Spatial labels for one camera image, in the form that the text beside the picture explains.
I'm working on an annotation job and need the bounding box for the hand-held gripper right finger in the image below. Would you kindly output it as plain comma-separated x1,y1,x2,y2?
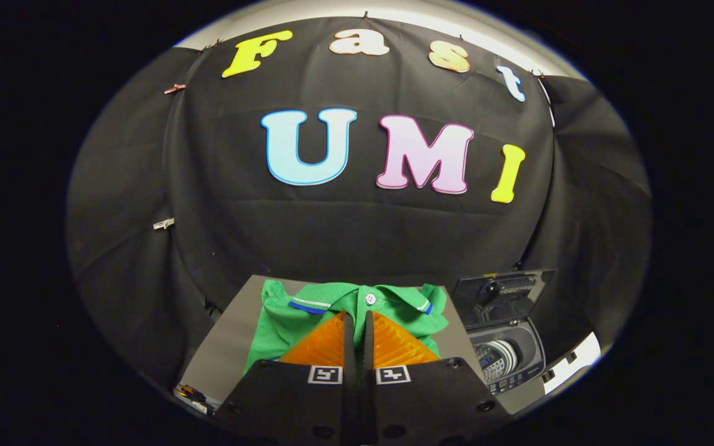
358,310,513,446

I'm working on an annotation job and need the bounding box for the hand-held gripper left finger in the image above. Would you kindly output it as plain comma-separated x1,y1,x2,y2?
211,312,358,446

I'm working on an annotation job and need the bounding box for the green polo shirt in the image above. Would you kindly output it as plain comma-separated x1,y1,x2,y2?
244,279,450,376

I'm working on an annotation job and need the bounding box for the grey top-load washing machine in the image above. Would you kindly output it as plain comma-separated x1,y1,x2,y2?
465,318,547,397

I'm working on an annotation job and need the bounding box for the black backdrop cloth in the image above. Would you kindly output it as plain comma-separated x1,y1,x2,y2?
66,15,653,397

